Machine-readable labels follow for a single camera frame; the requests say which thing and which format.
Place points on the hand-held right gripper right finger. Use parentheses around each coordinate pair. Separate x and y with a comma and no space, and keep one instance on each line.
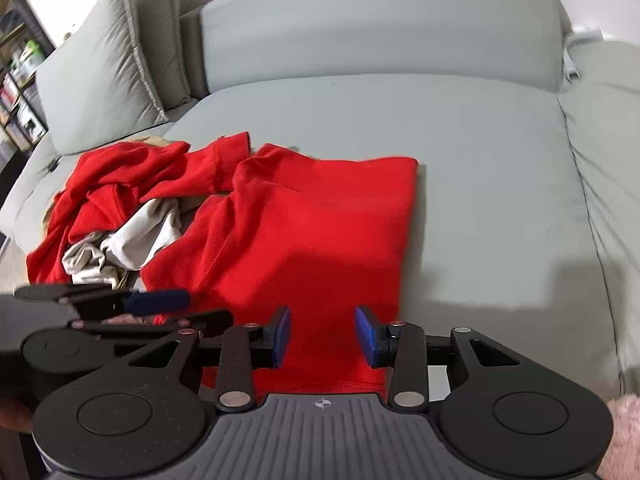
(365,335)

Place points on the beige garment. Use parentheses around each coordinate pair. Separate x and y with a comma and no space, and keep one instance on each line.
(140,240)

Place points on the small grey cushion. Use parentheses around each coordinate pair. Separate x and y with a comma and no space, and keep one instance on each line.
(167,35)

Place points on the dark storage shelf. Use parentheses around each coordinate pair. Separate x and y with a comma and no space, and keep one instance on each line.
(20,85)

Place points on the grey sofa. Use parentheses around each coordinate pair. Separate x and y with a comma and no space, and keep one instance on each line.
(400,110)

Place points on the large grey cushion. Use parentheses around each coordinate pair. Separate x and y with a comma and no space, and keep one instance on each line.
(95,80)

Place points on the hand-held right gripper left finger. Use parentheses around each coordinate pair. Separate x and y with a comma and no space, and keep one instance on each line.
(282,335)

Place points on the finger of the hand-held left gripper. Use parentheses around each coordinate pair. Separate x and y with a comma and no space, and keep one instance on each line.
(210,321)
(160,301)

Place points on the crumpled red garment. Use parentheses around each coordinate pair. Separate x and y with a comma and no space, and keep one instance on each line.
(100,180)

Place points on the pink fluffy garment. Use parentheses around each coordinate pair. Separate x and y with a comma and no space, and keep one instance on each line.
(625,435)

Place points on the red sweater with duck print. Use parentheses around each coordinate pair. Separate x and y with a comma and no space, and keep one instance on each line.
(300,235)

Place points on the tan cloth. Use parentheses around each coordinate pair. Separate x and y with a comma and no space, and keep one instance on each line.
(150,141)

